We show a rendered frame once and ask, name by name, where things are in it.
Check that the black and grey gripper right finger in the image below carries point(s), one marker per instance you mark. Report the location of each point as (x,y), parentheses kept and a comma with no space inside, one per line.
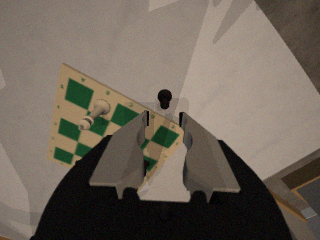
(213,167)

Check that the green and cream chessboard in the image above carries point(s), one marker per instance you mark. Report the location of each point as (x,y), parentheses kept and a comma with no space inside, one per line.
(75,97)

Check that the white chess piece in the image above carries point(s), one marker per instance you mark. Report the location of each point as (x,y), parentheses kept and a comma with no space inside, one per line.
(101,107)

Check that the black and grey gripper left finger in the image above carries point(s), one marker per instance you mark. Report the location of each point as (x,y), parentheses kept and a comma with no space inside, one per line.
(115,163)

